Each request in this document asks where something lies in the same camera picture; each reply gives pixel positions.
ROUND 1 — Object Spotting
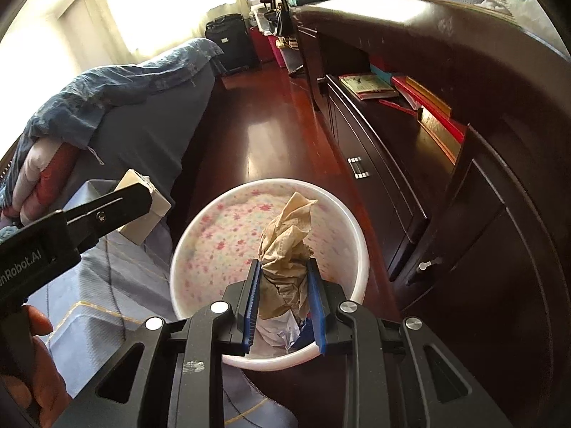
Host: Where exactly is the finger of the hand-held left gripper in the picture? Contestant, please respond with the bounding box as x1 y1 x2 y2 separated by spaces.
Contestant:
60 184 151 254

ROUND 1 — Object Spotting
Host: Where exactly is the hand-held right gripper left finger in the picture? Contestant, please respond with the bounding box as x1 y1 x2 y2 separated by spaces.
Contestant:
54 259 264 428

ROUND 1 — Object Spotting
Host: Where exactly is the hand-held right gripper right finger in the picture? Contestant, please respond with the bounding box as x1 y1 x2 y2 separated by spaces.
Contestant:
305 259 514 428

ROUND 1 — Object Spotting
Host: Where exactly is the cream carton box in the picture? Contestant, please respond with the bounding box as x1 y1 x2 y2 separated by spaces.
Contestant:
117 168 172 246

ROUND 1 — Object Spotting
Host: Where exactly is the brown paper napkin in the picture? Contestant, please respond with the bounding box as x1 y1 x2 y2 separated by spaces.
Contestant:
258 192 319 322

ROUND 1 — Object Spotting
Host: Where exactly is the white floral trash bin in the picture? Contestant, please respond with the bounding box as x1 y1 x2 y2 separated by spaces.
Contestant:
170 178 371 372

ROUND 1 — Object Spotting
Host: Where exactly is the person's left hand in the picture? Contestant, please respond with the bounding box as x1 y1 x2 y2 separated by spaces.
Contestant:
27 307 72 416

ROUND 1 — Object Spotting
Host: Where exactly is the white crumpled paper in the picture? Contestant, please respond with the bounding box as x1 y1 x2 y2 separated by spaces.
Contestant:
254 312 300 357

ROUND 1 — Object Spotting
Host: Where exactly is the light blue quilted bedspread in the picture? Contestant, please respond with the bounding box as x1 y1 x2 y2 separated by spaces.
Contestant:
27 178 299 428

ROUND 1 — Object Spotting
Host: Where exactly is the pink and white pillow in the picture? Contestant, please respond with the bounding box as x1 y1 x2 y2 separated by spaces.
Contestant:
11 140 81 226

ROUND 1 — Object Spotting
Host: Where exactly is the bed with grey sheet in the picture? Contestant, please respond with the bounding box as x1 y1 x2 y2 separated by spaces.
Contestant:
0 38 299 428

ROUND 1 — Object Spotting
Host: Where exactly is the blue floral blanket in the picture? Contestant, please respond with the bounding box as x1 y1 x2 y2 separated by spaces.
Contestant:
6 38 224 170

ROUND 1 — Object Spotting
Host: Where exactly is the black suitcase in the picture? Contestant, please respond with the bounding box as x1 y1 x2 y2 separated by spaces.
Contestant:
205 13 259 76

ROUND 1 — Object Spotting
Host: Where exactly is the dark wooden cabinet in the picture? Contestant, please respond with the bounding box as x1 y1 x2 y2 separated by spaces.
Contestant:
288 0 571 428

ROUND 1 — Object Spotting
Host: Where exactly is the thin red folder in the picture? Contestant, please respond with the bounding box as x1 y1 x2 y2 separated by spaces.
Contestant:
378 98 420 119

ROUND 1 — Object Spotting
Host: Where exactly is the white window curtain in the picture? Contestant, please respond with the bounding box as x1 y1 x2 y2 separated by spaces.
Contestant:
58 0 242 61

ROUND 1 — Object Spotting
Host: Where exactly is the yellowish cover book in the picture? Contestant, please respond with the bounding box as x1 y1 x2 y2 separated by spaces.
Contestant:
338 72 400 100

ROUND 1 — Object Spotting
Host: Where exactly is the pink storage box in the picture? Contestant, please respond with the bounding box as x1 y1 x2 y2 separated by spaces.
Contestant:
250 27 286 68

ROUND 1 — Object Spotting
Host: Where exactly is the black handbag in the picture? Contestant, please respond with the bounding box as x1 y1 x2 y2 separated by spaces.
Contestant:
263 6 295 36

